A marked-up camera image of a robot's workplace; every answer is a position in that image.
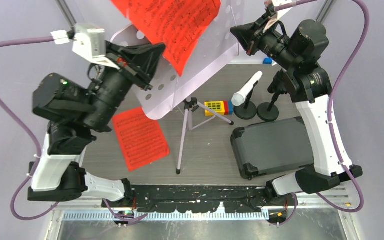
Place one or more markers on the left black mic stand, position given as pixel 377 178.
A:
pixel 245 109

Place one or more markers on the red sheet music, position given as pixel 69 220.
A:
pixel 179 24
pixel 140 138

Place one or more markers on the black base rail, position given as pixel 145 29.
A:
pixel 183 203

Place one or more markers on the yellow red blue toy block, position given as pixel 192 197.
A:
pixel 223 108

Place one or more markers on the right black mic stand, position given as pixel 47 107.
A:
pixel 267 111

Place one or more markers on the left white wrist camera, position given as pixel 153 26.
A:
pixel 88 42

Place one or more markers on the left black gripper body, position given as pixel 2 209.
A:
pixel 111 88

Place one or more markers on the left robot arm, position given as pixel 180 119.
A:
pixel 74 113

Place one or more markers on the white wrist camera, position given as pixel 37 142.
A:
pixel 88 42
pixel 275 10

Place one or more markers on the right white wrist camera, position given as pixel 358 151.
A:
pixel 275 10

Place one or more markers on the black carrying case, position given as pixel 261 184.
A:
pixel 268 148

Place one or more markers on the black silver microphone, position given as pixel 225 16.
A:
pixel 277 85

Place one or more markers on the small blue block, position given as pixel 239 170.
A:
pixel 267 61

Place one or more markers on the white toy microphone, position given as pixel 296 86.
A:
pixel 240 96

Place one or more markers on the white music stand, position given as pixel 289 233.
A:
pixel 215 49

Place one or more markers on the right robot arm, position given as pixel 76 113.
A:
pixel 310 89

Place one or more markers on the black mic stand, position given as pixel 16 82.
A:
pixel 245 109
pixel 267 111

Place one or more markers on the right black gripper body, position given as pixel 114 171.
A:
pixel 275 45

